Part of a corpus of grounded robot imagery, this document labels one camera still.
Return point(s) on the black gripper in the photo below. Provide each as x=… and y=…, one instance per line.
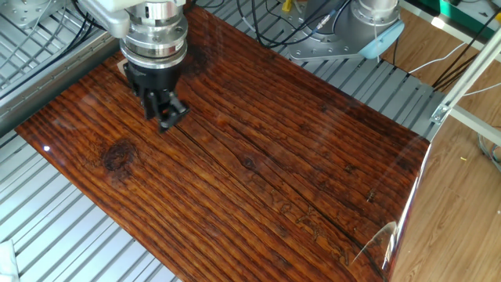
x=154, y=80

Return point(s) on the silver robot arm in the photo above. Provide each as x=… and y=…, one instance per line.
x=156, y=35

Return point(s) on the glossy wood grain mat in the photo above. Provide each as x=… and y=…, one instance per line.
x=254, y=156

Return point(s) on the white cloth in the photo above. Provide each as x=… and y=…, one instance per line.
x=8, y=260

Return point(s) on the green bench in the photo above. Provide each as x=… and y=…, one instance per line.
x=462, y=11

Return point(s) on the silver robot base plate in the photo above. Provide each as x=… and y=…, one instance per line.
x=313, y=53

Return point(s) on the silver perforated mount plate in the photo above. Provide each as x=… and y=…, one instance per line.
x=23, y=11

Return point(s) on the aluminium frame post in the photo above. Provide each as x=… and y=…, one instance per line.
x=466, y=78

